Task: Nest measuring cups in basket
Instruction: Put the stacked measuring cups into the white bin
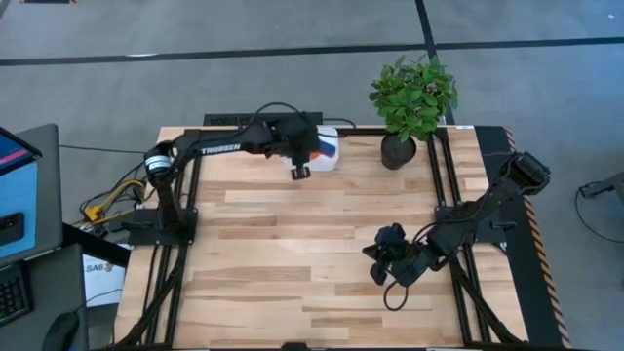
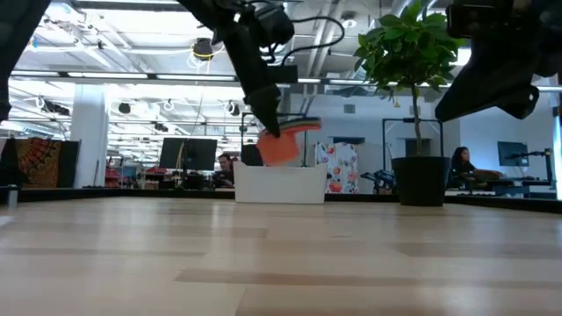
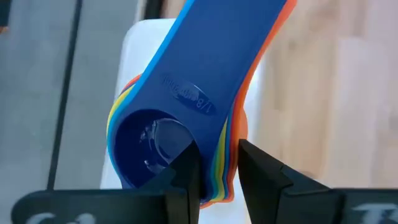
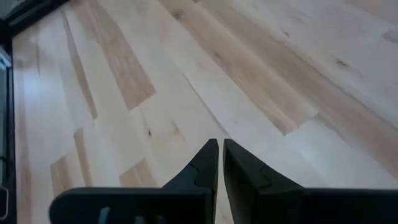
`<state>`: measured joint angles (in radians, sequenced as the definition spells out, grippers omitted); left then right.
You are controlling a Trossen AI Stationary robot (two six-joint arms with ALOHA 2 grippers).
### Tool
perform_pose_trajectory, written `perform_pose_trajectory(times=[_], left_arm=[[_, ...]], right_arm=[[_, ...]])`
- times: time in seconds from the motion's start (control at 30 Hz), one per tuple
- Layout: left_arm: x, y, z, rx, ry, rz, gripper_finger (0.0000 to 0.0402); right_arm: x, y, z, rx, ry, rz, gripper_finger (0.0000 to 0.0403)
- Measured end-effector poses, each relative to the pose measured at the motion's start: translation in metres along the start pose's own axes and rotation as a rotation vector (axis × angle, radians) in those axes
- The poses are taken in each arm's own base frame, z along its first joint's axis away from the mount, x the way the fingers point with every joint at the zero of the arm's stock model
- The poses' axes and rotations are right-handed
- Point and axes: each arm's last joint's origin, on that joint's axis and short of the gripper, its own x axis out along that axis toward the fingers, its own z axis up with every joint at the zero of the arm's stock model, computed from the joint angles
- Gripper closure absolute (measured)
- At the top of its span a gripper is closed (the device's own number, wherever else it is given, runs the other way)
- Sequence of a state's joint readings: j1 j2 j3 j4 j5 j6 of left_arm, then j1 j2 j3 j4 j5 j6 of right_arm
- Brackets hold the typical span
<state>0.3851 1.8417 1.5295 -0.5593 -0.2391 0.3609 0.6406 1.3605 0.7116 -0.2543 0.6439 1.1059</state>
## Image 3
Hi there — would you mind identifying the dark blue measuring cup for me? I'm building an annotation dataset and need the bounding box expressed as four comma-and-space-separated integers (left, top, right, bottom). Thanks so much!
111, 0, 289, 200

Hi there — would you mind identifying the black table edge frame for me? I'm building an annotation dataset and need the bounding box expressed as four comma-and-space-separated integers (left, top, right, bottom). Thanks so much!
143, 0, 165, 20

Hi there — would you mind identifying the green measuring cup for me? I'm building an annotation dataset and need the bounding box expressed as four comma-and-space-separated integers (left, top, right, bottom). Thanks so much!
213, 119, 229, 200

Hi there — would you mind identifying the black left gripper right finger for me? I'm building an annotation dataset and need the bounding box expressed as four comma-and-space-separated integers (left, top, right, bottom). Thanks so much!
238, 139, 343, 224

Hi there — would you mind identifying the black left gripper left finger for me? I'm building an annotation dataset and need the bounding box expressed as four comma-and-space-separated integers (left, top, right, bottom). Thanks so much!
138, 141, 201, 224

